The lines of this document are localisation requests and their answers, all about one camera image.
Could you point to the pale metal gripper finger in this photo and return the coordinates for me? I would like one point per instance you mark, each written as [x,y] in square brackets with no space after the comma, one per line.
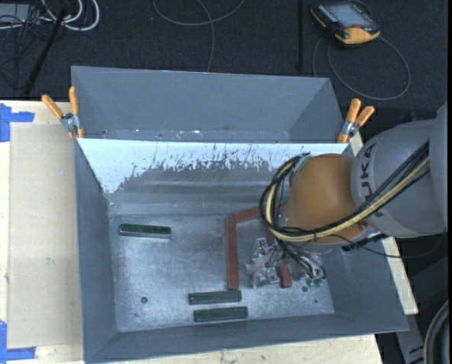
[255,268]
[263,278]

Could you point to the short red-brown flat block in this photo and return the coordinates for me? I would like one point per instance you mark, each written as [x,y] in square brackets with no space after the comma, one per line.
[284,277]

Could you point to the dark green flat block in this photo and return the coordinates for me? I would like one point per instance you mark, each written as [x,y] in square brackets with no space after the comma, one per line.
[214,297]
[145,230]
[220,314]

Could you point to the grey metal bin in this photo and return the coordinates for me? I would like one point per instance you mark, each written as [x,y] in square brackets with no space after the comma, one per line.
[195,264]

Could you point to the pale wood flat board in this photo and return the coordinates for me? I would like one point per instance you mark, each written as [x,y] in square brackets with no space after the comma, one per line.
[40,241]

